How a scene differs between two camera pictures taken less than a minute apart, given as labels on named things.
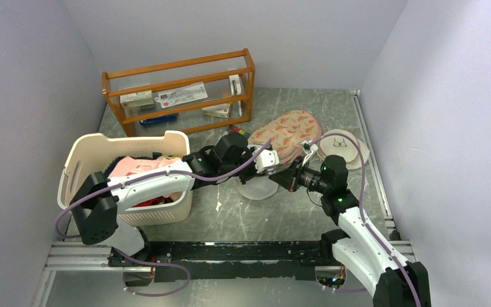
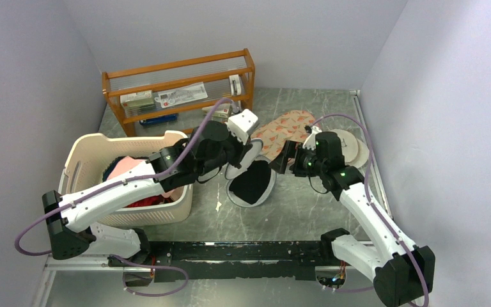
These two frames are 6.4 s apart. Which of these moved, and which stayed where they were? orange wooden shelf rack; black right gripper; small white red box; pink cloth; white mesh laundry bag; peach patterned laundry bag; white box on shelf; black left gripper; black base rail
Moved: black right gripper; white mesh laundry bag; black left gripper
Stayed: white box on shelf; pink cloth; peach patterned laundry bag; black base rail; small white red box; orange wooden shelf rack
